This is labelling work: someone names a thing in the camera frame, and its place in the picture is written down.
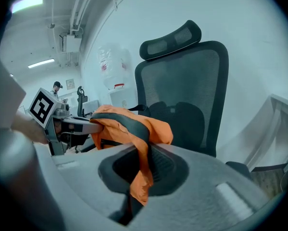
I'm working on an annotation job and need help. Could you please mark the large ceiling light panel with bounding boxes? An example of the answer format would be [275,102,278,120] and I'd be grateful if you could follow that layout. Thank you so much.
[11,0,44,14]

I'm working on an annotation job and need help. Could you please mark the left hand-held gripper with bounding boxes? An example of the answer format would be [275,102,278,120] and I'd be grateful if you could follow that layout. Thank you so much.
[28,88,104,156]

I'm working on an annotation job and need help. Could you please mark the white desk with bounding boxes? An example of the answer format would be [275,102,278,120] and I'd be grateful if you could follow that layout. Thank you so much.
[244,93,288,172]

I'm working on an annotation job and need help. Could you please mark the person's left forearm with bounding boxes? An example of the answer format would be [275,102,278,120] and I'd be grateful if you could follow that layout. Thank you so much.
[11,111,50,145]

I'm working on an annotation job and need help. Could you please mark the plastic-wrapped water bottle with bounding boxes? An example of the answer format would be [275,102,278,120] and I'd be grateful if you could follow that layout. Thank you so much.
[96,43,133,91]

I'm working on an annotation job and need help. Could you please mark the grey ceiling junction box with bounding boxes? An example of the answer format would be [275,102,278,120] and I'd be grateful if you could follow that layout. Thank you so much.
[59,32,83,54]

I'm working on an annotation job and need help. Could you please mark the black background office chair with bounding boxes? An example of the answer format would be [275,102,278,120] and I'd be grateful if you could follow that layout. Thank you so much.
[76,86,89,118]

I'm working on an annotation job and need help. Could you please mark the orange bag with black strap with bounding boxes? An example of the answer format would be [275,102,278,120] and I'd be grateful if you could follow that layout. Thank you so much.
[89,104,175,206]

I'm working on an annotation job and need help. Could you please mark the white ceiling pipes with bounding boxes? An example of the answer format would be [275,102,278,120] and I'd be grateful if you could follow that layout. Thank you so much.
[69,0,98,35]

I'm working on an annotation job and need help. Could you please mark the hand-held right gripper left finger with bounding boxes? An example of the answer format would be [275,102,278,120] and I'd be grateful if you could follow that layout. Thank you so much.
[34,143,138,231]

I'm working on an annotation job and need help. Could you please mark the black mesh office chair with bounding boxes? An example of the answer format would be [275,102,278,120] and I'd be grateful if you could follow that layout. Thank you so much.
[81,20,253,179]

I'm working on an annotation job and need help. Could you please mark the white water dispenser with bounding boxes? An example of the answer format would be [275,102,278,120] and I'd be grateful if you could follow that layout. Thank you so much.
[108,86,138,109]

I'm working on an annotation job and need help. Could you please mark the brown wooden panel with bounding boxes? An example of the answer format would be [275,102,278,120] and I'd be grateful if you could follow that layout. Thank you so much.
[250,163,288,200]

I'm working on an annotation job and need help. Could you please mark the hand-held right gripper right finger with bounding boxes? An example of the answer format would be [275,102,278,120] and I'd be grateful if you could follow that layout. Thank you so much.
[124,143,278,231]

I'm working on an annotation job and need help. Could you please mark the narrow ceiling light strip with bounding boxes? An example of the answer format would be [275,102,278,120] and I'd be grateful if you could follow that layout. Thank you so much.
[27,58,56,69]

